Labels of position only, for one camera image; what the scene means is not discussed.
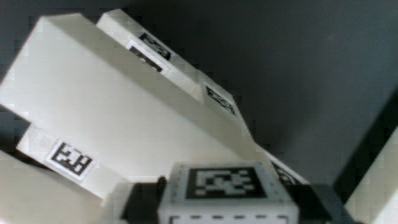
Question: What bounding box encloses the white chair back frame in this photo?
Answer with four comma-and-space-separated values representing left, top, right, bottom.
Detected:
0, 13, 310, 224

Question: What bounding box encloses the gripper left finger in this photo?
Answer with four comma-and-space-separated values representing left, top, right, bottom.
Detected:
122, 177, 168, 224

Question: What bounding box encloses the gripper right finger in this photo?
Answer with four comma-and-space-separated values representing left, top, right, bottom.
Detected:
287, 184, 356, 224

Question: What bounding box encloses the white tagged cube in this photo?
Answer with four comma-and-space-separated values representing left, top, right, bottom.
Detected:
159, 161, 299, 224

